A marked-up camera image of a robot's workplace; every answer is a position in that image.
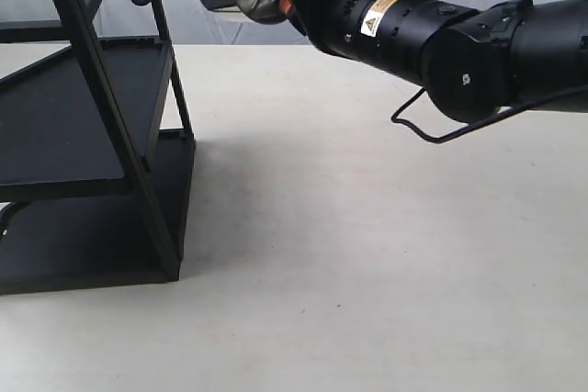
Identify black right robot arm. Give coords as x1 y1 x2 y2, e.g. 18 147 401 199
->
281 0 587 123

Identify black metal rack frame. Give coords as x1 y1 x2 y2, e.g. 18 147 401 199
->
1 0 197 295

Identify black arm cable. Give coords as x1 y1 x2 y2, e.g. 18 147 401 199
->
390 0 588 145

